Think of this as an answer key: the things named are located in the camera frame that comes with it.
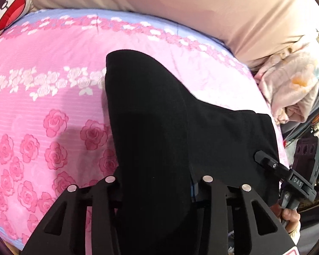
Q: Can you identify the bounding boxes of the pale pink fluffy blanket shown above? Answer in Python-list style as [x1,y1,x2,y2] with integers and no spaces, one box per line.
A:
[251,39,319,124]

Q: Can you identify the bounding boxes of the beige duvet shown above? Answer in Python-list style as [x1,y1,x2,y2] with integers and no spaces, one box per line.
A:
[24,0,319,70]

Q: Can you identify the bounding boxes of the black pants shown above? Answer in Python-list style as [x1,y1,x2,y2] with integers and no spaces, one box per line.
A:
[104,49,281,255]

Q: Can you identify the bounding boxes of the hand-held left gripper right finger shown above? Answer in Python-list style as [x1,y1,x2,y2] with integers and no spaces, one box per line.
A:
[191,175,300,255]

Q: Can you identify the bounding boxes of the cat face pillow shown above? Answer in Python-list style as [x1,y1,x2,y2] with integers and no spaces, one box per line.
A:
[0,0,33,45]

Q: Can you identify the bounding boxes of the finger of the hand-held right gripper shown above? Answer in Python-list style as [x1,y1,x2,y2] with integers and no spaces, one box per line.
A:
[254,150,293,179]

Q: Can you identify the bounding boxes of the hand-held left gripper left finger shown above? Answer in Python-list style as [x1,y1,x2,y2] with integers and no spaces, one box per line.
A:
[21,176,123,255]

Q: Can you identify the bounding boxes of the person's right forearm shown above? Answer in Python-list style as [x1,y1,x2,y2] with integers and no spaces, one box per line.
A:
[286,222,303,248]

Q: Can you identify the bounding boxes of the person's right hand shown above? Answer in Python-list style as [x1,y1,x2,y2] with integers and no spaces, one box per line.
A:
[271,204,301,235]

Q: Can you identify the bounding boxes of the pink floral bedsheet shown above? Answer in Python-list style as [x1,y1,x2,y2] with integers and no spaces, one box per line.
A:
[0,8,285,255]

